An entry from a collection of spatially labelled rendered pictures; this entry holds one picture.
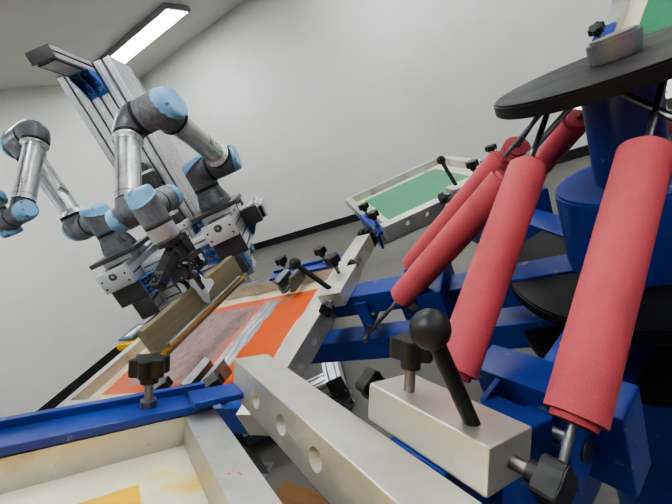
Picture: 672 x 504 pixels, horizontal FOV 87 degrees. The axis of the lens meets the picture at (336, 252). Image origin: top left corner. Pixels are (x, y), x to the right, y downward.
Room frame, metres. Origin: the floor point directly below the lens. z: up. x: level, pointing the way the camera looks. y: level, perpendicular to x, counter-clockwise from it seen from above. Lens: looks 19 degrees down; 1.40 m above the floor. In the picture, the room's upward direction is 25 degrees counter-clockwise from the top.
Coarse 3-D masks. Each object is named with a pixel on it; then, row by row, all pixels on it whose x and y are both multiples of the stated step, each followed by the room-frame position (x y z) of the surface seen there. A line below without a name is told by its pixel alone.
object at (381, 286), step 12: (396, 276) 0.71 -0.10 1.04; (360, 288) 0.73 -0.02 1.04; (372, 288) 0.71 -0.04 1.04; (384, 288) 0.68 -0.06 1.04; (348, 300) 0.72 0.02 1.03; (360, 300) 0.70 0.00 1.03; (372, 300) 0.69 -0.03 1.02; (384, 300) 0.68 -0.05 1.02; (336, 312) 0.74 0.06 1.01; (348, 312) 0.72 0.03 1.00; (372, 312) 0.70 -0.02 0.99
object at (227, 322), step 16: (240, 304) 1.19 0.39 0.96; (256, 304) 1.13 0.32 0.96; (288, 304) 1.02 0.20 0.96; (304, 304) 0.97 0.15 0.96; (208, 320) 1.18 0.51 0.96; (224, 320) 1.12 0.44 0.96; (240, 320) 1.06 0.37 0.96; (272, 320) 0.96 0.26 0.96; (288, 320) 0.91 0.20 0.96; (192, 336) 1.11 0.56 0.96; (208, 336) 1.05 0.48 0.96; (224, 336) 1.00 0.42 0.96
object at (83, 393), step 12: (324, 276) 1.07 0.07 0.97; (240, 288) 1.26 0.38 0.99; (252, 288) 1.23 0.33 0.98; (264, 288) 1.20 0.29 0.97; (276, 288) 1.18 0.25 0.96; (312, 300) 0.89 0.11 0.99; (132, 348) 1.16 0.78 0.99; (144, 348) 1.19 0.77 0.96; (120, 360) 1.12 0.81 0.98; (108, 372) 1.07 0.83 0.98; (84, 384) 1.03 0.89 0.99; (96, 384) 1.03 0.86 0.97; (72, 396) 0.98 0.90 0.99; (84, 396) 0.99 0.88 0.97
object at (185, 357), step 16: (256, 336) 0.91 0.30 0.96; (272, 336) 0.87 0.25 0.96; (176, 352) 1.04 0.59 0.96; (192, 352) 0.99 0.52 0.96; (208, 352) 0.94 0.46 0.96; (240, 352) 0.86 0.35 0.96; (256, 352) 0.82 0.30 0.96; (272, 352) 0.79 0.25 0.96; (176, 368) 0.93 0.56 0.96; (192, 368) 0.89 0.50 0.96; (128, 384) 0.97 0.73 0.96; (176, 384) 0.84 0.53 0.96
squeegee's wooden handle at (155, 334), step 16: (208, 272) 1.06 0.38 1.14; (224, 272) 1.08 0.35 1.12; (240, 272) 1.13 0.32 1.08; (192, 288) 0.98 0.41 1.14; (176, 304) 0.91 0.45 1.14; (192, 304) 0.95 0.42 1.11; (160, 320) 0.86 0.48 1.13; (176, 320) 0.89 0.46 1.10; (144, 336) 0.82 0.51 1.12; (160, 336) 0.84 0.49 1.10; (160, 352) 0.82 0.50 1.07
